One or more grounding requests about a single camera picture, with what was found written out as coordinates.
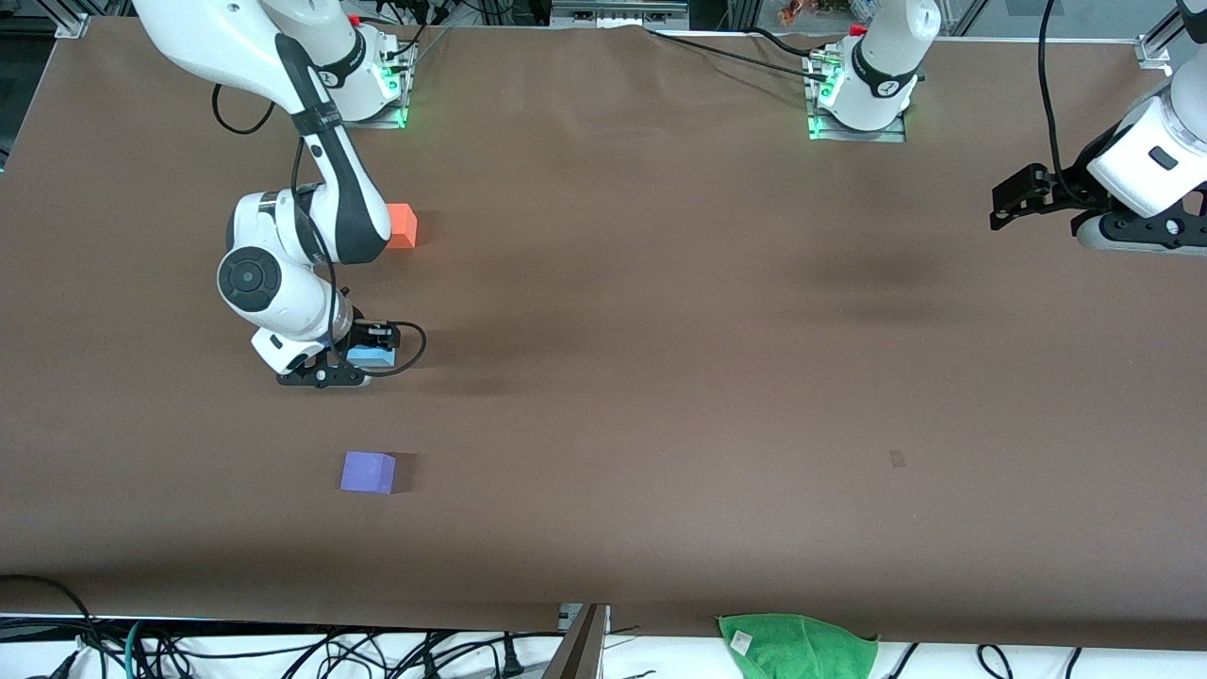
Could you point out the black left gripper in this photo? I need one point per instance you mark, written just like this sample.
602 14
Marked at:
1072 191

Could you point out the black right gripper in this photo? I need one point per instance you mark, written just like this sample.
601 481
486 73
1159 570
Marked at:
361 337

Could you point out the blue foam block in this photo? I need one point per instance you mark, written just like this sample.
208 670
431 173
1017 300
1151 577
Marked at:
372 358

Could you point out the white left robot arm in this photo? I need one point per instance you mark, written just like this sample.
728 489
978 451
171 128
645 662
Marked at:
882 75

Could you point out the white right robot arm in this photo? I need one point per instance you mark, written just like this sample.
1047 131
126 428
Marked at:
292 311

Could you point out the purple foam block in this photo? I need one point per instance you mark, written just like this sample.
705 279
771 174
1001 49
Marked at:
368 473

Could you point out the orange foam block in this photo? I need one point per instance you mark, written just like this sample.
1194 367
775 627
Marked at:
404 226

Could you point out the colourful toy figure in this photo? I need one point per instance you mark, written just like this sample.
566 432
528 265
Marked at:
797 11

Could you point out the grey metal box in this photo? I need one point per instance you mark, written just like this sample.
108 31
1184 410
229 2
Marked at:
618 11

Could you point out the green cloth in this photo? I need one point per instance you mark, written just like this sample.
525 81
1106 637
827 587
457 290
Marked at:
797 646

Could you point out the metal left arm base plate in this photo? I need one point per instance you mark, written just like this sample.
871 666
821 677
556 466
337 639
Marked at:
896 137

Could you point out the aluminium frame bracket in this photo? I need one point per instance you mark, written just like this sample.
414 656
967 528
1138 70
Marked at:
74 25
1155 49

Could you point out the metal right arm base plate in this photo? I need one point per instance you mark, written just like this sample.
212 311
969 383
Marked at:
391 118

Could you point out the grey metal post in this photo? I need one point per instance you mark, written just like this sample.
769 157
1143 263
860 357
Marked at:
580 651

